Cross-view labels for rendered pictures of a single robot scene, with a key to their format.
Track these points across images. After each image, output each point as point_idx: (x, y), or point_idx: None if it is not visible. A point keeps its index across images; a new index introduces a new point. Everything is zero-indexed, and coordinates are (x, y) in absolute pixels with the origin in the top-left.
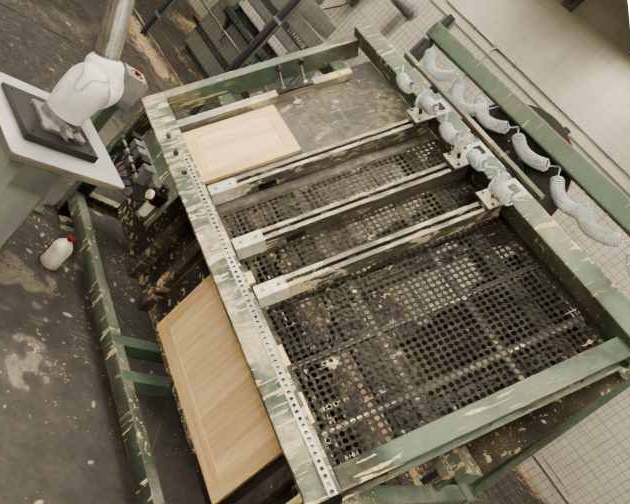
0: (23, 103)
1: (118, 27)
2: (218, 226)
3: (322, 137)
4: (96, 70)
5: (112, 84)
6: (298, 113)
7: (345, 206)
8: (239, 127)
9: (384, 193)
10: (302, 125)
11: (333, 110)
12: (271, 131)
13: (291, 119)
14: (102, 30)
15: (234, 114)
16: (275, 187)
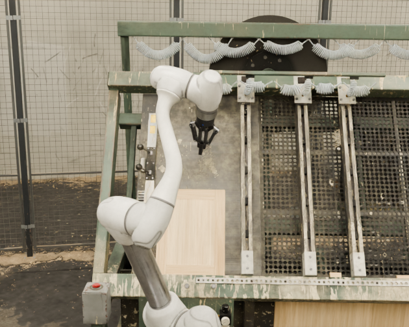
0: None
1: (161, 277)
2: (285, 279)
3: (216, 169)
4: (204, 311)
5: (185, 306)
6: None
7: (308, 185)
8: (173, 225)
9: (308, 156)
10: (194, 177)
11: (189, 147)
12: (191, 203)
13: (182, 182)
14: (156, 292)
15: None
16: (253, 224)
